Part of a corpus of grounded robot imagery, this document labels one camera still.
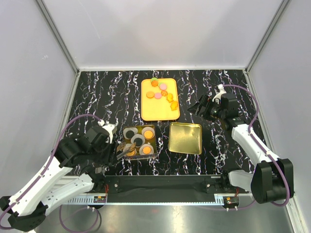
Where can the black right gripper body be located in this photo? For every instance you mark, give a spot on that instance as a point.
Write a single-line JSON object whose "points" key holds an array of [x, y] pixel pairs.
{"points": [[213, 110]]}

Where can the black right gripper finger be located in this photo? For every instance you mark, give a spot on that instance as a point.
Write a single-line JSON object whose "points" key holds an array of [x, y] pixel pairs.
{"points": [[196, 110], [197, 103]]}

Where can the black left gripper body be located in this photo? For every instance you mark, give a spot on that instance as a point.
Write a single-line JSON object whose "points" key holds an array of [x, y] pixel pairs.
{"points": [[104, 155]]}

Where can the metal tongs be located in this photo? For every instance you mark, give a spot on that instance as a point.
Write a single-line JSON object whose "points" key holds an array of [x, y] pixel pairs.
{"points": [[120, 148]]}

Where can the tan round biscuit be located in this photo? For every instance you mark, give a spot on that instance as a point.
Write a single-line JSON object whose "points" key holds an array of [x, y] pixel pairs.
{"points": [[148, 134], [131, 151], [150, 94]]}

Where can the orange flower sandwich cookie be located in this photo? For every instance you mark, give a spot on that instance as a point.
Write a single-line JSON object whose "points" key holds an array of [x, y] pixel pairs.
{"points": [[146, 150]]}

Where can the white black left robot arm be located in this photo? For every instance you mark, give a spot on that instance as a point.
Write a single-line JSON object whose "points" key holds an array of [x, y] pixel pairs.
{"points": [[29, 207]]}

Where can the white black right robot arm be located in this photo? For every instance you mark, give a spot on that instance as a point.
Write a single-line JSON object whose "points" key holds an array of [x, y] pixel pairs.
{"points": [[273, 178]]}

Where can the yellow fish cookie lower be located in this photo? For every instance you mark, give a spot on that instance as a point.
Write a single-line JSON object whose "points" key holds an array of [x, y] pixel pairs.
{"points": [[174, 105]]}

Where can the yellow fish cookie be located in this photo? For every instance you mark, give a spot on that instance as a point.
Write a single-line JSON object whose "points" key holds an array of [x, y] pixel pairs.
{"points": [[170, 97], [174, 105]]}

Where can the yellow fish cookie upper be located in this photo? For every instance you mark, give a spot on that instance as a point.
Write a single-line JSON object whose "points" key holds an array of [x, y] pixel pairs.
{"points": [[170, 97]]}

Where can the gold tin lid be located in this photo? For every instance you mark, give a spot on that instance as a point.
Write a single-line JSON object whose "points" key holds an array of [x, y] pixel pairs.
{"points": [[185, 138]]}

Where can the white paper cup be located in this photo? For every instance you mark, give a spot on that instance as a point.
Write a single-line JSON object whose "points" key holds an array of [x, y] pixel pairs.
{"points": [[129, 128], [147, 128], [146, 145], [126, 148], [136, 136]]}

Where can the yellow plastic tray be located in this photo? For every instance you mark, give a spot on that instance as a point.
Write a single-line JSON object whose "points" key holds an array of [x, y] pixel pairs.
{"points": [[158, 109]]}

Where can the orange star cookie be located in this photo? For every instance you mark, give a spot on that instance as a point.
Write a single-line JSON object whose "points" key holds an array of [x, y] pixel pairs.
{"points": [[164, 93]]}

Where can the pink sandwich cookie upper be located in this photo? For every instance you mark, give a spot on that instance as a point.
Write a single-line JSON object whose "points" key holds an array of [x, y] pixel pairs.
{"points": [[163, 86]]}

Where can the pink sandwich cookie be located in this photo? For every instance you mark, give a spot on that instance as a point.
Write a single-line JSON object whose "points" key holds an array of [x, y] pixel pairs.
{"points": [[157, 95], [163, 86]]}

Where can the pink sandwich cookie lower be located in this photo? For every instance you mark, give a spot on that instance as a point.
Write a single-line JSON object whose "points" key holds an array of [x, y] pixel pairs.
{"points": [[157, 95]]}

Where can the decorated cookie tin box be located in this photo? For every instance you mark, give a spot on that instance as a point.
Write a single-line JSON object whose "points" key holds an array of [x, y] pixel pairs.
{"points": [[151, 142]]}

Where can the orange swirl cookie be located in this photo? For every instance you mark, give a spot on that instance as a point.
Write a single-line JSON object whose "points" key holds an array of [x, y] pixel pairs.
{"points": [[154, 83]]}

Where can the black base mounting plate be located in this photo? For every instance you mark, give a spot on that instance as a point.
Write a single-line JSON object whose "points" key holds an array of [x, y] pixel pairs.
{"points": [[183, 189]]}

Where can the aluminium frame rail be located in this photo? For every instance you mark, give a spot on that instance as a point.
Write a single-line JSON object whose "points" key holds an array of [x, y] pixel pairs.
{"points": [[83, 198]]}

